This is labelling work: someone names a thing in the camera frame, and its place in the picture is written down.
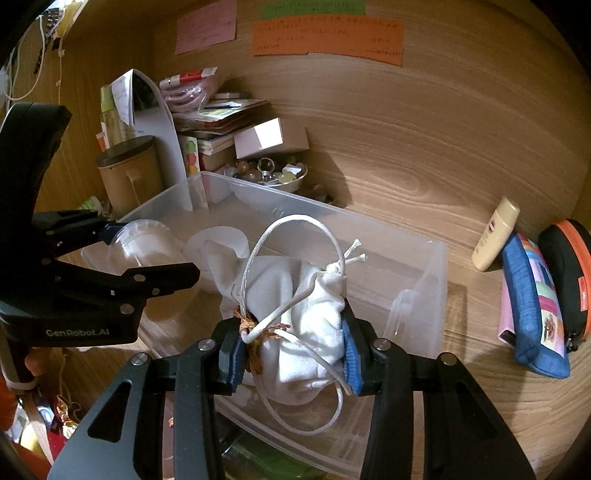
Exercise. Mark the pink paper note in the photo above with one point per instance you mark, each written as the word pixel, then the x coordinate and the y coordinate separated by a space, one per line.
pixel 205 25

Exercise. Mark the fruit sticker sheet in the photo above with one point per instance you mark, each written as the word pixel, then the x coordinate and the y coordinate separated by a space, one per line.
pixel 191 157

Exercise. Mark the cardboard canister with dark lid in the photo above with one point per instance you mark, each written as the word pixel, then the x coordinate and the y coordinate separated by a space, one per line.
pixel 131 180

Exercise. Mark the black and orange zip case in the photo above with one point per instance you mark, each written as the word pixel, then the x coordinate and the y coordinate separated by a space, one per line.
pixel 568 267

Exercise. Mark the orange paper note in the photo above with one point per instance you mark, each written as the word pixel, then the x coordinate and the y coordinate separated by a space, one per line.
pixel 323 39

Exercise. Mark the bowl of glass beads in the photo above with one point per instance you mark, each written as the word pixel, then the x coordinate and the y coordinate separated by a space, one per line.
pixel 268 177

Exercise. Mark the green and orange wipes packet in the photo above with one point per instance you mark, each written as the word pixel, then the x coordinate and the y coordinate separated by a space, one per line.
pixel 90 204

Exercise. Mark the white round lid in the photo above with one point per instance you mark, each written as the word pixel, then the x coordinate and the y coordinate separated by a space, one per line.
pixel 217 244

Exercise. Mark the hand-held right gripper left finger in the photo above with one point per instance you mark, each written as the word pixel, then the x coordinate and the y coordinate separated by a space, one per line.
pixel 236 364

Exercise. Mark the green paper note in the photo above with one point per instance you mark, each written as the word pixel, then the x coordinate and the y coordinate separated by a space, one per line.
pixel 314 8

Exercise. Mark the orange and white carton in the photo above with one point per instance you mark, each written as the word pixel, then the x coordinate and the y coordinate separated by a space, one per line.
pixel 100 142

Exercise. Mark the cream lotion bottle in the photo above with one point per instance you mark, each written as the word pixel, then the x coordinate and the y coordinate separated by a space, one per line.
pixel 494 233

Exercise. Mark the wooden desktop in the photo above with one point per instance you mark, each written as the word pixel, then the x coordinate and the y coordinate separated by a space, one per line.
pixel 471 369

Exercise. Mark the white printed paper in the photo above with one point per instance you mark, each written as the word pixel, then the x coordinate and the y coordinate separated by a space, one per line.
pixel 123 99

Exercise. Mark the stack of fruit packets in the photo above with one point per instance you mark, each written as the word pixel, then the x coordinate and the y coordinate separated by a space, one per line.
pixel 217 120

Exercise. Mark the pale green bottle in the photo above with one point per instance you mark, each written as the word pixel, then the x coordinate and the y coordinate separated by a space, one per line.
pixel 111 110

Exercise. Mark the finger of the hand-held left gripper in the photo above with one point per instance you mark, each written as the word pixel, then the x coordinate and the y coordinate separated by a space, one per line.
pixel 74 230
pixel 138 281

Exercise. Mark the red velvet pouch gold top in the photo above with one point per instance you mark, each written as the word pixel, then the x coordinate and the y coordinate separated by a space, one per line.
pixel 51 445

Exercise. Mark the clear plastic storage box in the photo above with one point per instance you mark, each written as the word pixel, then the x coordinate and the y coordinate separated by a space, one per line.
pixel 392 258

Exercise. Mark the clear plastic cup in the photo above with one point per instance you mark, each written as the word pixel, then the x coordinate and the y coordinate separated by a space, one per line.
pixel 143 244

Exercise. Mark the small white box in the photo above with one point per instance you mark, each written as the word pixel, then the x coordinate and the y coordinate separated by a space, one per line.
pixel 270 138

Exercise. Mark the red and white tube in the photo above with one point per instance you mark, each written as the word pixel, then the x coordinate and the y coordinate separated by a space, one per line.
pixel 189 77

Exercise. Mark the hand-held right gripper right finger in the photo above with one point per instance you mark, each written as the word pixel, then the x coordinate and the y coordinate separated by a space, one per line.
pixel 353 364

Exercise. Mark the person's left hand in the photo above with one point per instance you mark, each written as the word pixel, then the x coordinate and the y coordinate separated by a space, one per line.
pixel 36 367

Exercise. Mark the white curved card sheet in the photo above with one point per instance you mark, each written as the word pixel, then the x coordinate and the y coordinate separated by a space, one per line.
pixel 164 138

